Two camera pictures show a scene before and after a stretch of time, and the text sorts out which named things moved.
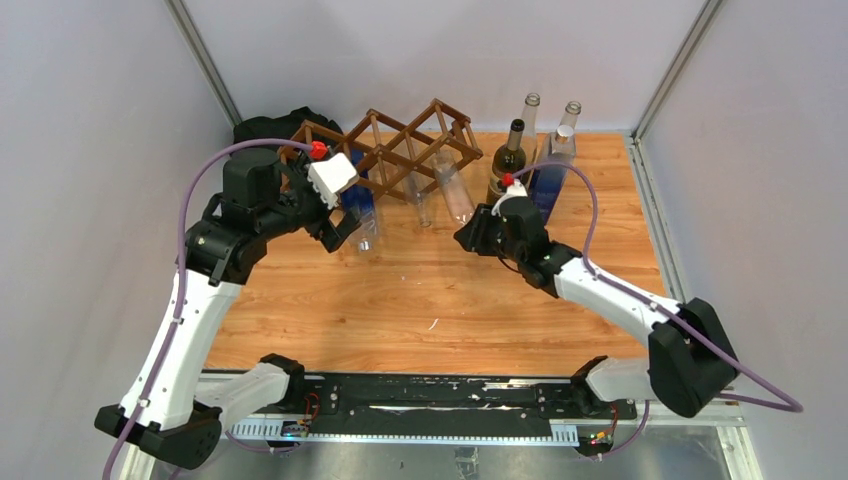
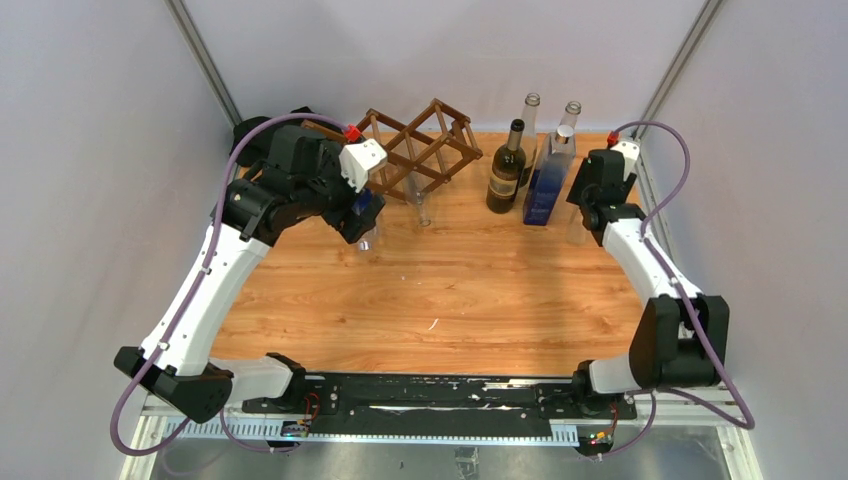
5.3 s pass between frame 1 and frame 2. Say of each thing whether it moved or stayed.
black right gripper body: moved
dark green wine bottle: stayed
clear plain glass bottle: stayed
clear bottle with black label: stayed
